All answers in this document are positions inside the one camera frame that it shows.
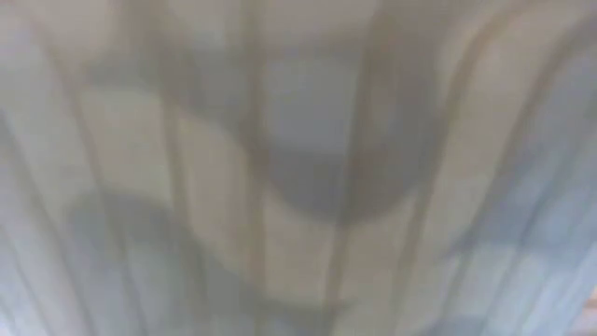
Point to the blue patterned paper bowl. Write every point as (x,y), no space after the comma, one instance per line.
(298,163)

